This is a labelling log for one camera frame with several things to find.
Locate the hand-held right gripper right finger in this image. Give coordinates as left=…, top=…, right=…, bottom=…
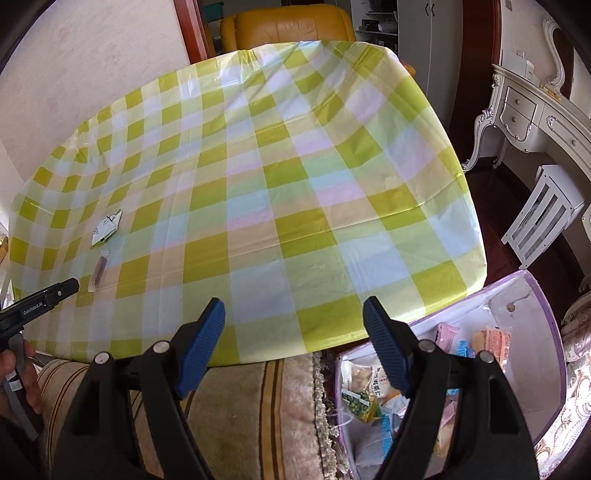
left=362, top=296, right=541, bottom=480

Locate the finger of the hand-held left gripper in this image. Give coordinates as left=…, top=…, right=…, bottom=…
left=42, top=278, right=81, bottom=309

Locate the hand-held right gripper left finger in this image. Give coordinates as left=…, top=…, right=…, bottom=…
left=48, top=298, right=227, bottom=480

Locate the white and purple storage box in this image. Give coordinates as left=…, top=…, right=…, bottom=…
left=332, top=270, right=568, bottom=480

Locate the person's left hand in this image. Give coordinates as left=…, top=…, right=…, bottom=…
left=0, top=340, right=45, bottom=416

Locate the small clear brown stick packet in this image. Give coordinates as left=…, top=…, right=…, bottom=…
left=89, top=248, right=112, bottom=292

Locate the large pink snack packet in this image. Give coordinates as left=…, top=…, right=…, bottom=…
left=436, top=323, right=465, bottom=347

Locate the green pea snack packet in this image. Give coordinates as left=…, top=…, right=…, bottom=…
left=342, top=390, right=384, bottom=423

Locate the white green-edged snack packet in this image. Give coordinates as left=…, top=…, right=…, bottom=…
left=91, top=209, right=123, bottom=245

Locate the striped chair cushion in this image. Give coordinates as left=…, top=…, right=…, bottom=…
left=37, top=353, right=338, bottom=480

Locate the green checkered tablecloth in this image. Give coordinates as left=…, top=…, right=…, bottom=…
left=9, top=41, right=489, bottom=367

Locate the white slatted stool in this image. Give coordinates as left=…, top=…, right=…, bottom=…
left=501, top=165, right=587, bottom=270

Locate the white ornate dresser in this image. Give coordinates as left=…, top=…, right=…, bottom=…
left=462, top=16, right=591, bottom=171

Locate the white cabinet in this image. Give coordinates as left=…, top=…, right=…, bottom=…
left=351, top=0, right=463, bottom=125

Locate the yellow leather chair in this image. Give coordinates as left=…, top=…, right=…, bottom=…
left=221, top=6, right=356, bottom=58

